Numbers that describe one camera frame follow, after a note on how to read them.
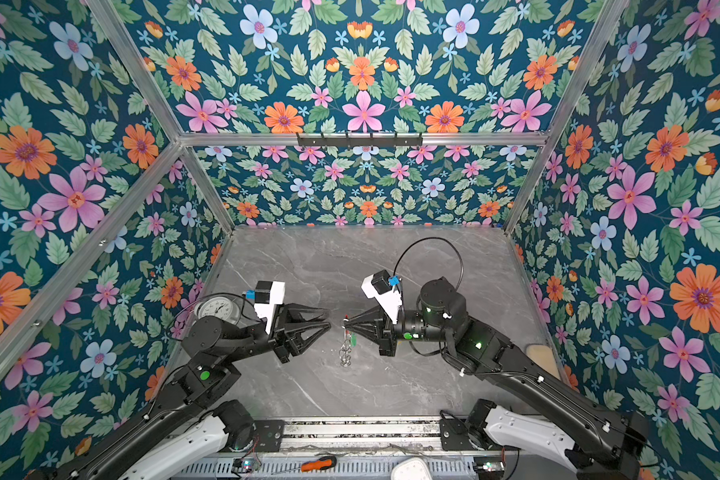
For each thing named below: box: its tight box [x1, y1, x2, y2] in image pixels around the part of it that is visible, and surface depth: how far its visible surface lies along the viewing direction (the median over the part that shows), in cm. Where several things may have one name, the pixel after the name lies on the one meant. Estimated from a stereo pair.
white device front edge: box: [391, 457, 433, 480], surface depth 68 cm
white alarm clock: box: [194, 296, 240, 324], surface depth 95 cm
